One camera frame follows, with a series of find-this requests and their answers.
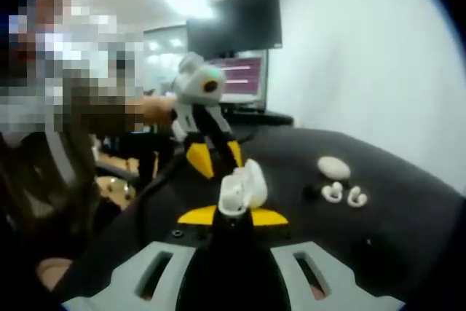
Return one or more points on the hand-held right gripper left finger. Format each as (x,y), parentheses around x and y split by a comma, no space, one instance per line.
(123,282)

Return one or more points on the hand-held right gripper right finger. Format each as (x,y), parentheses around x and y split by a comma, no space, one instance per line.
(327,282)

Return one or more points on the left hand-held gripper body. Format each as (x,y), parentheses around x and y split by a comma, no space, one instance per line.
(193,85)

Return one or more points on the white rectangular earphone charging case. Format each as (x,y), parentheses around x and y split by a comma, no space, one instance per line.
(255,183)

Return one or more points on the white ear clip earphone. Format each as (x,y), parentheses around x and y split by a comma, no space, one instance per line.
(355,200)
(329,196)

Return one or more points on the white oval earphone charging case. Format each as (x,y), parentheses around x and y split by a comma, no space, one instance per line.
(333,168)

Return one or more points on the black monitor stand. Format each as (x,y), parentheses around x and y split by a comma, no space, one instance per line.
(262,116)

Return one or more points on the lit purple monitor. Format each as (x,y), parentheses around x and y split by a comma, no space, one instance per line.
(242,78)

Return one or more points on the black monitor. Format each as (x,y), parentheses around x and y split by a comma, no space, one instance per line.
(236,23)

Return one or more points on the person's dark clothing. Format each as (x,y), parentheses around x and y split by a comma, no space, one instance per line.
(29,198)

